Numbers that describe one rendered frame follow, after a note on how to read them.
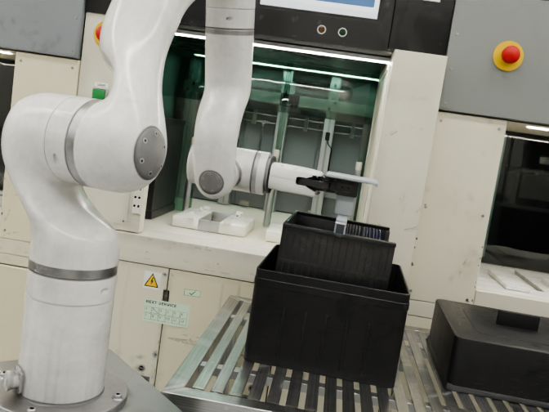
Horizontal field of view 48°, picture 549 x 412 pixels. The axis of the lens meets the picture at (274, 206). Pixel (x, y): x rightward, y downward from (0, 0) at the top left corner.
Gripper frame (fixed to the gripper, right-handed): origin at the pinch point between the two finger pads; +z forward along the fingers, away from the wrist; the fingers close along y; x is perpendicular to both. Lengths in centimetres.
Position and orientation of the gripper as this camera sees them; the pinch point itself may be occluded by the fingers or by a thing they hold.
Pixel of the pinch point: (347, 186)
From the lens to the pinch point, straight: 120.8
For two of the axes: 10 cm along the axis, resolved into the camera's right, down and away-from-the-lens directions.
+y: -1.3, 0.9, -9.9
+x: 1.5, -9.8, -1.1
